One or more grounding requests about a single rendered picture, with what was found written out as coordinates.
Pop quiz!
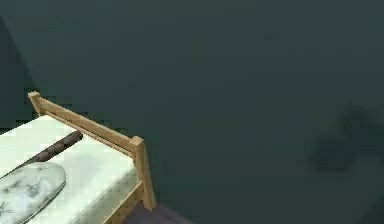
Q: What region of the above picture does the wooden bed with white mattress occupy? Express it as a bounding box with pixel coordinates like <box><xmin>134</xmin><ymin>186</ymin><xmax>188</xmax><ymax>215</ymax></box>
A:
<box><xmin>0</xmin><ymin>90</ymin><xmax>157</xmax><ymax>224</ymax></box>

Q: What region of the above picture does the brown baseball bat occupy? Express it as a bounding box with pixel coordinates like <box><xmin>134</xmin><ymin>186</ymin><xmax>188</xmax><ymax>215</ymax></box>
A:
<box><xmin>0</xmin><ymin>130</ymin><xmax>84</xmax><ymax>179</ymax></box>

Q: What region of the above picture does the white grey patterned pillow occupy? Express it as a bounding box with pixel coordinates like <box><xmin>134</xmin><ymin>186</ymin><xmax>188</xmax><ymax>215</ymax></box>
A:
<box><xmin>0</xmin><ymin>161</ymin><xmax>67</xmax><ymax>224</ymax></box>

